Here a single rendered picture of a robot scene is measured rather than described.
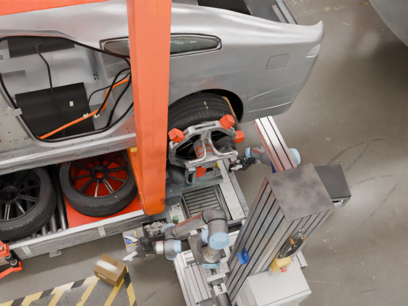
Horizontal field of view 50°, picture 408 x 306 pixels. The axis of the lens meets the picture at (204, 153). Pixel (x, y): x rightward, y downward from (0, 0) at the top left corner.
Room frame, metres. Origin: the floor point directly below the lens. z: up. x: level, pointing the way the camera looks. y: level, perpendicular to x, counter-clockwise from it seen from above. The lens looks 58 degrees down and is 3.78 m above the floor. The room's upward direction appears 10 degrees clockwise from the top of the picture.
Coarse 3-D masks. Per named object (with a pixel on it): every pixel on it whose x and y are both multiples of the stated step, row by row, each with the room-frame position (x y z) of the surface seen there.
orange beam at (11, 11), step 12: (0, 0) 1.18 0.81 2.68; (12, 0) 1.20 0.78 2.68; (24, 0) 1.22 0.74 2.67; (36, 0) 1.24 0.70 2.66; (48, 0) 1.25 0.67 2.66; (60, 0) 1.27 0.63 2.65; (72, 0) 1.29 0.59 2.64; (84, 0) 1.31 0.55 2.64; (96, 0) 1.33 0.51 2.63; (108, 0) 1.35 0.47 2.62; (0, 12) 1.17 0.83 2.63; (12, 12) 1.19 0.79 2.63
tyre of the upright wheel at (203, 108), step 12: (192, 96) 2.14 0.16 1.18; (204, 96) 2.16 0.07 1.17; (216, 96) 2.22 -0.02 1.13; (168, 108) 2.04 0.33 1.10; (180, 108) 2.03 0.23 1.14; (192, 108) 2.03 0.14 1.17; (204, 108) 2.04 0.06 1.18; (216, 108) 2.08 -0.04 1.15; (228, 108) 2.18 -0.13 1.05; (168, 120) 1.94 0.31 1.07; (180, 120) 1.92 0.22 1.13; (192, 120) 1.93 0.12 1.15; (204, 120) 1.97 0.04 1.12; (216, 120) 2.01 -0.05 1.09; (168, 144) 1.84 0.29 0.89
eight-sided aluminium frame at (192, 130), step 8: (192, 128) 1.88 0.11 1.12; (200, 128) 1.91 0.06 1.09; (208, 128) 1.90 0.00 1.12; (216, 128) 1.92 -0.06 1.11; (232, 128) 2.04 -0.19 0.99; (184, 136) 1.86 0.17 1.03; (232, 136) 1.99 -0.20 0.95; (176, 144) 1.79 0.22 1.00; (176, 160) 1.80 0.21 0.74; (184, 160) 1.86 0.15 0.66
